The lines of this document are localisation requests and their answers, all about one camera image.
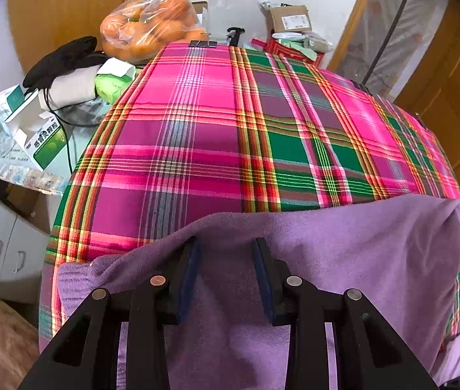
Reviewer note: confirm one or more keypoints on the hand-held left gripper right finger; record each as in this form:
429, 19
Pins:
263, 280

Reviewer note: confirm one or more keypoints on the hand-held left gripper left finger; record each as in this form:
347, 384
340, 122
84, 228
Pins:
187, 280

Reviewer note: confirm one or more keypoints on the purple fleece garment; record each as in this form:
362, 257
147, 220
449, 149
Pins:
356, 260

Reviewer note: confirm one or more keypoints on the pink green plaid blanket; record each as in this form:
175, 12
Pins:
213, 130

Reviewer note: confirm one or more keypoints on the green white medicine box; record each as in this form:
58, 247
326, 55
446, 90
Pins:
45, 146

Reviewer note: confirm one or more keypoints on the light green packet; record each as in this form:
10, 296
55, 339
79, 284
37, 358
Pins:
114, 81

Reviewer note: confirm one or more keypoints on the beige folded cloth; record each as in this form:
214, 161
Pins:
71, 87

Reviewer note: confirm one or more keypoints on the red box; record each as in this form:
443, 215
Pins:
285, 50

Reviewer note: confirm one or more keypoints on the teal white carton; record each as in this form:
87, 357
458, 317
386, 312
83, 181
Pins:
10, 103

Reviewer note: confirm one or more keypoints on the bag of oranges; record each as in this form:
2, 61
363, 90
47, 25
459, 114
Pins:
152, 28

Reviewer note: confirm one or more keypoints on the black cloth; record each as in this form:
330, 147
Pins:
59, 59

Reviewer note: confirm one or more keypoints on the wooden door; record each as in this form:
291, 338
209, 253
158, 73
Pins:
453, 101

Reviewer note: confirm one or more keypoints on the brown cardboard parcel box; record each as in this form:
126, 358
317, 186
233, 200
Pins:
289, 20

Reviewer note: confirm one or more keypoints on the clear plastic door curtain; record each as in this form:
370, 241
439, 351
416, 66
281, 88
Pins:
392, 20

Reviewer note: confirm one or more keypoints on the wooden wardrobe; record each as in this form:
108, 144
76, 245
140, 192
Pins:
83, 8

